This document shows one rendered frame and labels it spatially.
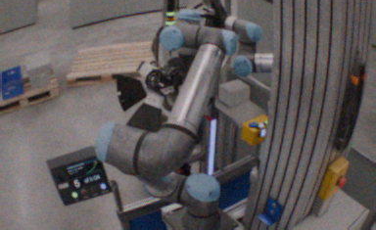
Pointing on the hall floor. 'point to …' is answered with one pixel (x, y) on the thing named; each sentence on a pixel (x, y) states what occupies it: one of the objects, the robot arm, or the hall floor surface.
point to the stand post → (207, 134)
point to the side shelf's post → (232, 144)
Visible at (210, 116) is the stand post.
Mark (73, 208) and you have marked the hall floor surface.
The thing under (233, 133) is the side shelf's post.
